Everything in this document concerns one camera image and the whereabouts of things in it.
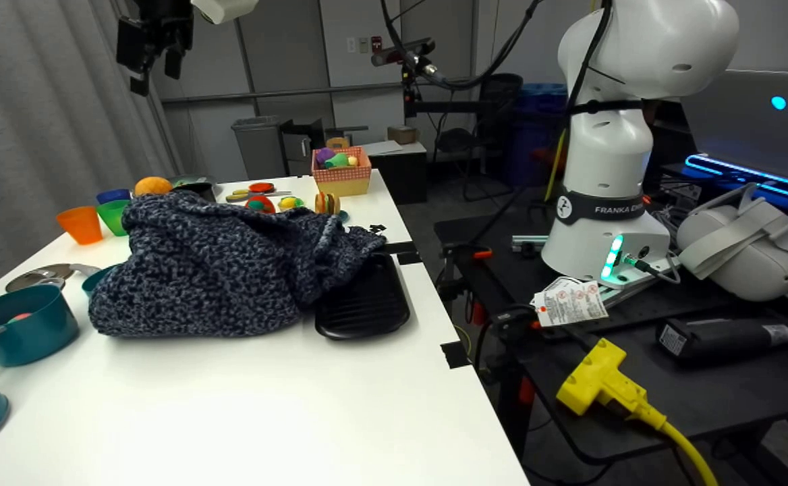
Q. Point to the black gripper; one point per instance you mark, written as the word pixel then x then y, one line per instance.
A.
pixel 155 22

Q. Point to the dark blue knitted sweater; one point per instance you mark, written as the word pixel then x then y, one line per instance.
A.
pixel 222 271

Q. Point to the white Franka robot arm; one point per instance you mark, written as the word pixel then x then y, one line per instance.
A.
pixel 618 136

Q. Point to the orange toy fruit ball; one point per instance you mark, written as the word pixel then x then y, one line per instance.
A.
pixel 152 184

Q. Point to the dark grey toy pot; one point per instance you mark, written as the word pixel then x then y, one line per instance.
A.
pixel 194 184

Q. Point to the grey curtain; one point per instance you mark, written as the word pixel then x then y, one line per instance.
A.
pixel 44 125

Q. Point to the blue plastic cup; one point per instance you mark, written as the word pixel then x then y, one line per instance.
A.
pixel 110 192

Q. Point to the green plastic cup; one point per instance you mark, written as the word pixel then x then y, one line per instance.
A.
pixel 113 217

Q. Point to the orange plush tomato toy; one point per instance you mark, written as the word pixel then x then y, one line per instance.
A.
pixel 263 203

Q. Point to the orange plastic cup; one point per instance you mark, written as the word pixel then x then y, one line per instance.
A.
pixel 82 225

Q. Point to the yellow toy piece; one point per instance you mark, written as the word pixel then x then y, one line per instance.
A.
pixel 286 203

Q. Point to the pink toy basket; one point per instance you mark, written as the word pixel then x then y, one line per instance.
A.
pixel 340 175

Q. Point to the small teal toy pan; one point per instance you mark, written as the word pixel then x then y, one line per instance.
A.
pixel 98 281

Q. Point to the silver toy pot lid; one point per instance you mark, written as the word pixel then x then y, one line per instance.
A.
pixel 47 275

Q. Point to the teal toy pot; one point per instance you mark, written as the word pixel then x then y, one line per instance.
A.
pixel 20 325

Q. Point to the blue plastic bin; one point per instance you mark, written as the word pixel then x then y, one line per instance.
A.
pixel 537 125

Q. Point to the white red snack packet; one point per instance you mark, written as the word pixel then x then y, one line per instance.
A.
pixel 569 302

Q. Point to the grey laptop with blue light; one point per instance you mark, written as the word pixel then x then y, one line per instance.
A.
pixel 762 125

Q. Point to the white VR headset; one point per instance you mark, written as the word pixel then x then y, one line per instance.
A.
pixel 754 246

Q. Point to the black handheld device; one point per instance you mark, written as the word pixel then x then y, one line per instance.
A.
pixel 726 337

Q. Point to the black table edge bracket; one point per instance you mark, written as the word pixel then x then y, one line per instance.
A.
pixel 453 353

